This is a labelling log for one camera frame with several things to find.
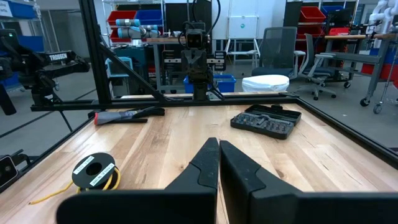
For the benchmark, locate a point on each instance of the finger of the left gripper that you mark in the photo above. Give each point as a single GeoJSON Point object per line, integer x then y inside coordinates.
{"type": "Point", "coordinates": [189, 67]}
{"type": "Point", "coordinates": [204, 67]}

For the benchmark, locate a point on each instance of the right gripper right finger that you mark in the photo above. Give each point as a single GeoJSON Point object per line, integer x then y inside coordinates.
{"type": "Point", "coordinates": [295, 208]}

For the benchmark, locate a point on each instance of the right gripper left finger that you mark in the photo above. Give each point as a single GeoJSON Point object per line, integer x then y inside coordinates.
{"type": "Point", "coordinates": [155, 208]}

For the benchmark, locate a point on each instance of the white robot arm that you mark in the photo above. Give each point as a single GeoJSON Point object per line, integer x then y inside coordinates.
{"type": "Point", "coordinates": [384, 15]}

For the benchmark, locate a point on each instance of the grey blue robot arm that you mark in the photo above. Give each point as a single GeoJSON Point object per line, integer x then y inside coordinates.
{"type": "Point", "coordinates": [133, 29]}

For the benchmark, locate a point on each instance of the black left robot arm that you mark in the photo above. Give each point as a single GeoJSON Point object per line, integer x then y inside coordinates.
{"type": "Point", "coordinates": [200, 91]}

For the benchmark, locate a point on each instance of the blue floor tote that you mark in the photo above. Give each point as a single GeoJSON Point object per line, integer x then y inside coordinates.
{"type": "Point", "coordinates": [225, 82]}

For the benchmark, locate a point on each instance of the white board on stand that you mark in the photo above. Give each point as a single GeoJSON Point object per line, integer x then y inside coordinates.
{"type": "Point", "coordinates": [242, 27]}

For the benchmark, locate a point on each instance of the white trash bin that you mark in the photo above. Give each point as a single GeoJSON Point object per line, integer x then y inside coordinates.
{"type": "Point", "coordinates": [265, 83]}

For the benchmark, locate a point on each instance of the grey mesh office chair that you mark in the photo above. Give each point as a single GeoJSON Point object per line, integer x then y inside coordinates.
{"type": "Point", "coordinates": [276, 53]}

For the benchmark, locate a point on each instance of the blue shelf bin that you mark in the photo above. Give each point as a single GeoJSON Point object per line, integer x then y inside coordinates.
{"type": "Point", "coordinates": [149, 17]}

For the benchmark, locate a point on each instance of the light blue chair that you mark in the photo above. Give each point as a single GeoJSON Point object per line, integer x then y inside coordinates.
{"type": "Point", "coordinates": [119, 67]}

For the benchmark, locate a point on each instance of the open black bit case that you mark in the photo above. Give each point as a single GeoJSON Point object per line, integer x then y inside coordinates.
{"type": "Point", "coordinates": [264, 123]}

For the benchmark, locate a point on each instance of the grey black work glove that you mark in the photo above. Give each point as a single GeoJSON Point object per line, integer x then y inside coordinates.
{"type": "Point", "coordinates": [124, 115]}

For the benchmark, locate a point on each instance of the red shelf bin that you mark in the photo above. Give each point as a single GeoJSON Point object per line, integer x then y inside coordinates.
{"type": "Point", "coordinates": [119, 17]}

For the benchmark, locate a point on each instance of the grey office chair with armrests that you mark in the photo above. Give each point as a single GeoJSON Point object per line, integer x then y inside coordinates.
{"type": "Point", "coordinates": [320, 68]}

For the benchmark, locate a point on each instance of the metal rack with red bins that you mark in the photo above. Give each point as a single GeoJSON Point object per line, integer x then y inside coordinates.
{"type": "Point", "coordinates": [311, 15]}

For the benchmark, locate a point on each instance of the blue storage bin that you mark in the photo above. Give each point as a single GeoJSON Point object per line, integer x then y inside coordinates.
{"type": "Point", "coordinates": [331, 9]}

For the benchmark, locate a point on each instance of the wheeled wooden-top cart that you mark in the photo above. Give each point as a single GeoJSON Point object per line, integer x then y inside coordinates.
{"type": "Point", "coordinates": [373, 59]}

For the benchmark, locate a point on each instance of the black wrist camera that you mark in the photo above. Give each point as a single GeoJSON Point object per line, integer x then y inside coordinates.
{"type": "Point", "coordinates": [194, 39]}

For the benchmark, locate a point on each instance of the black metal table frame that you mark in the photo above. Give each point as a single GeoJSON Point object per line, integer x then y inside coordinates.
{"type": "Point", "coordinates": [93, 46]}

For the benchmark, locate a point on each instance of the black table camera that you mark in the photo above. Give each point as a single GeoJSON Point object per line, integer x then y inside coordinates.
{"type": "Point", "coordinates": [7, 171]}

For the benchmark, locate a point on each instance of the blue wall bin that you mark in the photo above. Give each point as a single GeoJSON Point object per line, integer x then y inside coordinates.
{"type": "Point", "coordinates": [18, 9]}

